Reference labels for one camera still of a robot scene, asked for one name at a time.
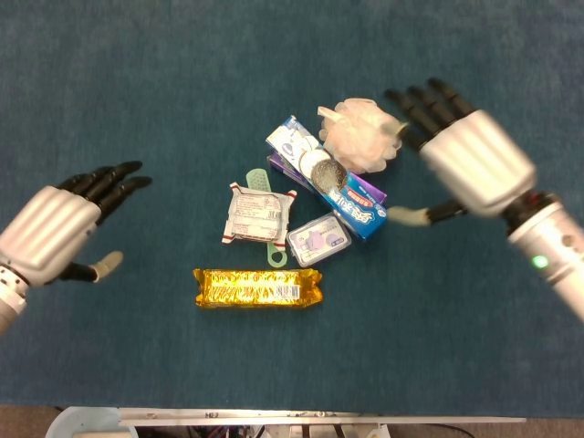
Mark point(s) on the purple toothpaste box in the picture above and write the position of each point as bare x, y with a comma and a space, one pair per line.
283, 169

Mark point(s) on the aluminium table edge rail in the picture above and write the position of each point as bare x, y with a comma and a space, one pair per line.
319, 417

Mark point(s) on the white sachet packet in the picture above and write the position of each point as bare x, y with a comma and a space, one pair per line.
255, 214

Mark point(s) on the teal felt table cover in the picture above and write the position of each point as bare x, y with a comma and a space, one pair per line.
137, 356

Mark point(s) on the blue cookie box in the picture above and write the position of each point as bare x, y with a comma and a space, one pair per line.
356, 210

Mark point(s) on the pink mesh bath pouf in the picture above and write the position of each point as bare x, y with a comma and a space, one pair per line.
360, 134

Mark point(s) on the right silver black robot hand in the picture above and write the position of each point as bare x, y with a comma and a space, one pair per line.
479, 159

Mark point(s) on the light blue round bucket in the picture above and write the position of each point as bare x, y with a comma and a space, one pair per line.
77, 424

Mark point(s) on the green plastic handle tool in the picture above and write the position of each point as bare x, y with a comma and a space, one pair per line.
257, 179

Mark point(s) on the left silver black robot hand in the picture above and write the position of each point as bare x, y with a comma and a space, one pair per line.
50, 228

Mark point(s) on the small clear purple case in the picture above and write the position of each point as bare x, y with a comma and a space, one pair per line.
319, 239

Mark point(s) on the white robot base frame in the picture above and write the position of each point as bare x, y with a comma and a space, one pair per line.
319, 432

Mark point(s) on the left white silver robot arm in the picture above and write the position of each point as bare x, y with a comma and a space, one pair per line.
9, 296

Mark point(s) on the gold foil biscuit pack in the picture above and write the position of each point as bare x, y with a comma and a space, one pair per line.
246, 287

